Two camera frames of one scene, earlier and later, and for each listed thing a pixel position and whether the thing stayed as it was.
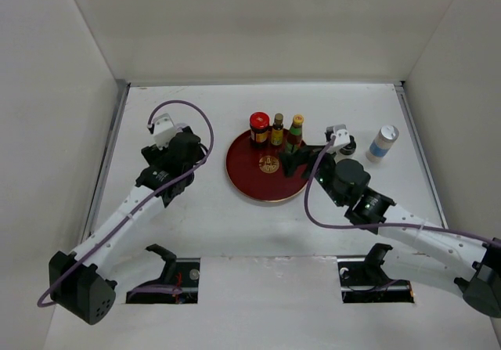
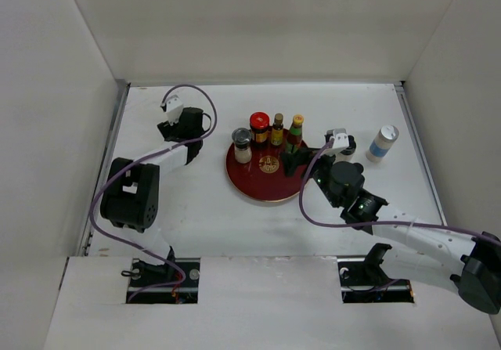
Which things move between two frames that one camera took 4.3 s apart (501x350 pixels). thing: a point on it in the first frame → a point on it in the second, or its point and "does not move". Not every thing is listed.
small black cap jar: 350,148 does not move
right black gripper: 304,155 does not move
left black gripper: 155,155 → 170,131
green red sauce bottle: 294,135 does not move
